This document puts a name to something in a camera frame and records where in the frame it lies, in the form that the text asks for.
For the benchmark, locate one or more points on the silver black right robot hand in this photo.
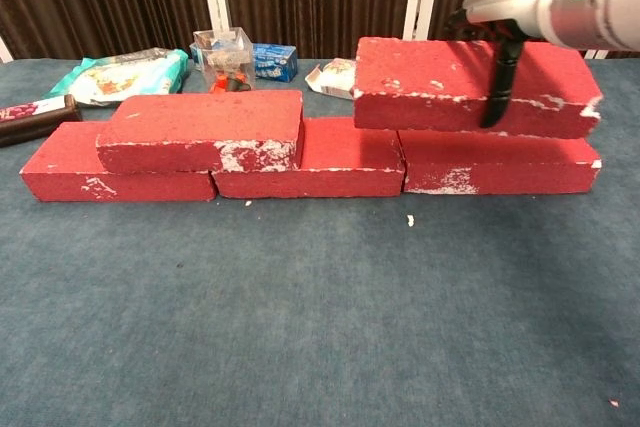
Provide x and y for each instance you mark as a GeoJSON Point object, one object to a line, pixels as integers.
{"type": "Point", "coordinates": [510, 2]}

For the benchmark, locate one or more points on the red painted foam brick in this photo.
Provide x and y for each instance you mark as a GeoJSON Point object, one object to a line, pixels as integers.
{"type": "Point", "coordinates": [200, 122]}
{"type": "Point", "coordinates": [350, 152]}
{"type": "Point", "coordinates": [425, 77]}
{"type": "Point", "coordinates": [500, 167]}
{"type": "Point", "coordinates": [60, 172]}

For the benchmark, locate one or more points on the white and red carton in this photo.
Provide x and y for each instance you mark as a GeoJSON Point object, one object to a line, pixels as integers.
{"type": "Point", "coordinates": [332, 79]}

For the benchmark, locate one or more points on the blue cardboard box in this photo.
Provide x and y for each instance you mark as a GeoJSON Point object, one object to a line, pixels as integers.
{"type": "Point", "coordinates": [275, 62]}

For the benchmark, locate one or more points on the clear plastic box with caps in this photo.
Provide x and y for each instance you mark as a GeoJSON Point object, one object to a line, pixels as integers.
{"type": "Point", "coordinates": [225, 62]}

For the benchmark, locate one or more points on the blue felt table cover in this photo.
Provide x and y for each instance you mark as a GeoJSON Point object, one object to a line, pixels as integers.
{"type": "Point", "coordinates": [320, 297]}

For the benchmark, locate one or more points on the teal white snack bag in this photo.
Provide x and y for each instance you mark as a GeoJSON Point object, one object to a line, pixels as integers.
{"type": "Point", "coordinates": [125, 79]}

